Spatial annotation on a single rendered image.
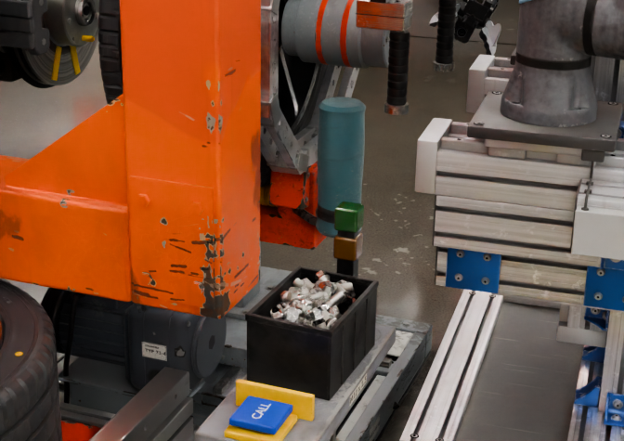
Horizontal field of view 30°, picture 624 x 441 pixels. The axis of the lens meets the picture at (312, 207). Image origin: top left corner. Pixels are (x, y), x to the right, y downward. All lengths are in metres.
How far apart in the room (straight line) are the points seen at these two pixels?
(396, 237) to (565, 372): 1.25
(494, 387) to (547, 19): 0.81
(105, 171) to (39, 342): 0.28
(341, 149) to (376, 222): 1.48
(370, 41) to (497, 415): 0.74
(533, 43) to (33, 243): 0.85
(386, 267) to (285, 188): 1.04
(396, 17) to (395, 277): 1.34
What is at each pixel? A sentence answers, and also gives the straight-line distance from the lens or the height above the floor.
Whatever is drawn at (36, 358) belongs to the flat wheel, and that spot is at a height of 0.50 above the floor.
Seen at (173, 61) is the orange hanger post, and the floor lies 0.92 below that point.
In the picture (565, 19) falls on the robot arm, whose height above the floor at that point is 0.98.
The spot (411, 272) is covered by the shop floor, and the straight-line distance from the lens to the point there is 3.29.
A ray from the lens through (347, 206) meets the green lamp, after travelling 1.90.
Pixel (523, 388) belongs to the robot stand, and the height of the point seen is 0.21.
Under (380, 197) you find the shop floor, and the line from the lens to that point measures 3.85.
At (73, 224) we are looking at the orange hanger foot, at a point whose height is 0.64.
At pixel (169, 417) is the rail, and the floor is 0.34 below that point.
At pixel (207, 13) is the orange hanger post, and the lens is 1.67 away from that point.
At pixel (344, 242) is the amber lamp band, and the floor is 0.60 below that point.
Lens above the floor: 1.33
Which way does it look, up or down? 21 degrees down
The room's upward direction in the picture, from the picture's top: 1 degrees clockwise
